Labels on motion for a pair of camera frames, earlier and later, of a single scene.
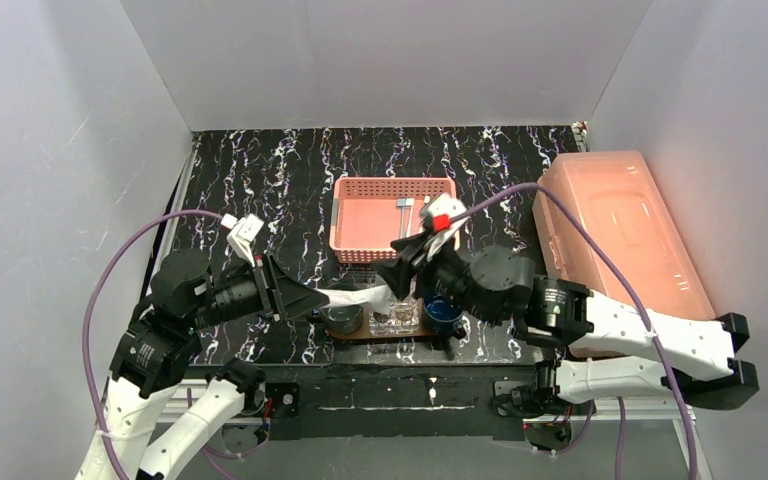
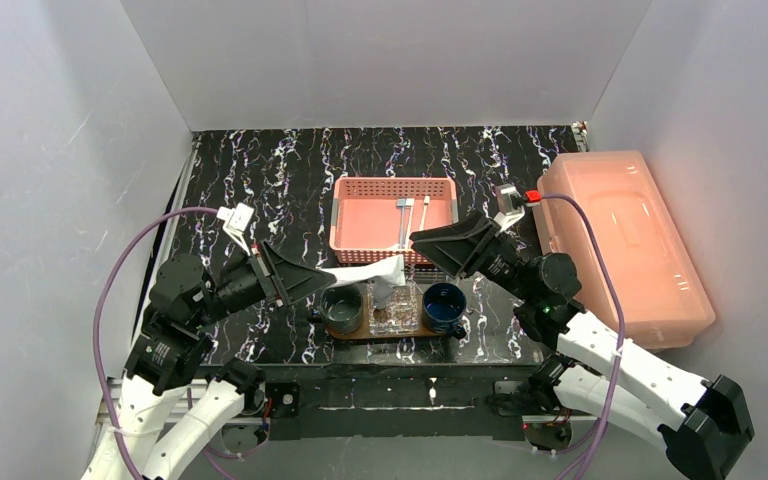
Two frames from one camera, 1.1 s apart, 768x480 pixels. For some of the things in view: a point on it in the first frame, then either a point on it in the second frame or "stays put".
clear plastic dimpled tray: [404, 318] stays put
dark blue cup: [441, 313] stays put
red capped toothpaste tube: [377, 297] -> [390, 269]
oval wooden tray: [364, 333] stays put
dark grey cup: [344, 319] stays put
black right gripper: [420, 263] -> [484, 245]
